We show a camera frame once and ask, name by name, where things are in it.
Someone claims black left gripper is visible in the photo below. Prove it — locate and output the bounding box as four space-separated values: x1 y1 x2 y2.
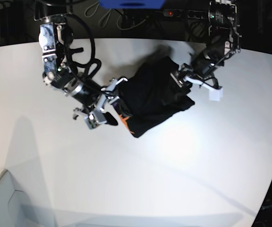
191 55 220 80

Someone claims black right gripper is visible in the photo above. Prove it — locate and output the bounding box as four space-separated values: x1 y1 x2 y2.
64 79 118 126

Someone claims black t-shirt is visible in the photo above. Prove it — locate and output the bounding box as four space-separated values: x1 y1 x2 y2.
114 56 195 138

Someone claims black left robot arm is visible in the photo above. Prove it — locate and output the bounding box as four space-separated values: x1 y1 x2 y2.
191 0 241 80

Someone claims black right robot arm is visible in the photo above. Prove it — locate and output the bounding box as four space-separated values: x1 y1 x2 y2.
34 0 118 129

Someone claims blue box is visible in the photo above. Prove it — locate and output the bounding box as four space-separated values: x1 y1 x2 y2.
99 0 166 9

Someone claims grey bin at table corner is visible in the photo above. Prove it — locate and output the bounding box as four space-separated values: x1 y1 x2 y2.
0 169 56 227

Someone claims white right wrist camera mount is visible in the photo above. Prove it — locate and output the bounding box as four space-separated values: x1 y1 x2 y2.
73 77 128 130

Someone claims white power strip red switch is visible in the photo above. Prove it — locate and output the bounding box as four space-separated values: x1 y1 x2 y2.
162 9 210 20

